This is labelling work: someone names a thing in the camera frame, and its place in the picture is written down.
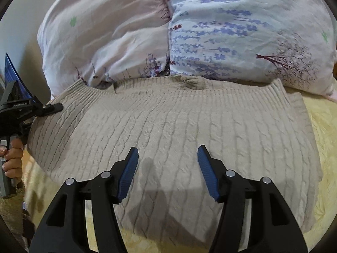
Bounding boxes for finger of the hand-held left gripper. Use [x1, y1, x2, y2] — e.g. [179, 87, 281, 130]
[34, 103, 64, 116]

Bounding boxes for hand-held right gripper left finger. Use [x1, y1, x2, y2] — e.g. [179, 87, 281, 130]
[29, 147, 139, 253]

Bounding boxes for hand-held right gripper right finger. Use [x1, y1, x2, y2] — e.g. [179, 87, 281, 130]
[197, 144, 308, 253]

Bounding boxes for beige cable-knit sweater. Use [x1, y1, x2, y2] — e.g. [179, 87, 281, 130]
[26, 75, 323, 243]

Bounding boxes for person's left hand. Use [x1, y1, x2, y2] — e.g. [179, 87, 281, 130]
[0, 139, 25, 180]

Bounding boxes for dark flat screen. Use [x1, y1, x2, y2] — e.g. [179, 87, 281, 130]
[5, 53, 36, 103]

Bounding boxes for pale pink pillow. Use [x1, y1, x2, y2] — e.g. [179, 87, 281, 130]
[37, 0, 171, 98]

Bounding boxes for yellow patterned bed sheet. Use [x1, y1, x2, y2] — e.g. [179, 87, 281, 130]
[16, 86, 337, 253]

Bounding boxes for floral blue white pillow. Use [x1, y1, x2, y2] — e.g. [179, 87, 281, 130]
[158, 0, 337, 102]

